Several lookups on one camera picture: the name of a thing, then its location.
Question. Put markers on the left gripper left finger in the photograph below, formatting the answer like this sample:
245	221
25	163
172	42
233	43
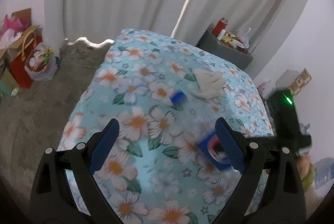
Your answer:
64	188

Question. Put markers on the white plastic bag by wall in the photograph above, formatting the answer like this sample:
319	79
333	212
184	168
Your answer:
266	89

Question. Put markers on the Pepsi plastic bottle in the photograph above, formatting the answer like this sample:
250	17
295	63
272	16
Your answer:
197	118

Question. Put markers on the red gift bag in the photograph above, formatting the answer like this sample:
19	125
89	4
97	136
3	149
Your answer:
29	41

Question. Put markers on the clear plastic bag on cabinet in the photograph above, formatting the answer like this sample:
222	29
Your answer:
243	36

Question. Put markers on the floral blue bed quilt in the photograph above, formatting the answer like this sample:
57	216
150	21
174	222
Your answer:
154	173

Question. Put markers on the small white bottle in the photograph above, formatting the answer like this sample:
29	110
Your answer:
221	34

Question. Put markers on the patterned rolled mat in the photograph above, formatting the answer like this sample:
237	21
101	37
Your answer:
300	82

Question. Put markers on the red thermos bottle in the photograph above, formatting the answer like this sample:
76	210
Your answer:
219	27

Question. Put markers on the green fuzzy sleeve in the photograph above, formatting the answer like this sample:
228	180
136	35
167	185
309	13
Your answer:
309	178

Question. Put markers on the white cloth rag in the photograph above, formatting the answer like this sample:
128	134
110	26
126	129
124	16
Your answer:
210	83

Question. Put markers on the person right hand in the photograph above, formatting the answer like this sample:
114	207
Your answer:
303	165

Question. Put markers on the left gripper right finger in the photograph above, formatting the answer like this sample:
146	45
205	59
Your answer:
270	188

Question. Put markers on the grey bedside cabinet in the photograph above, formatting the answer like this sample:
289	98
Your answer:
209	43

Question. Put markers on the large water jug on floor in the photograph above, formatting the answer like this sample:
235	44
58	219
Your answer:
323	171

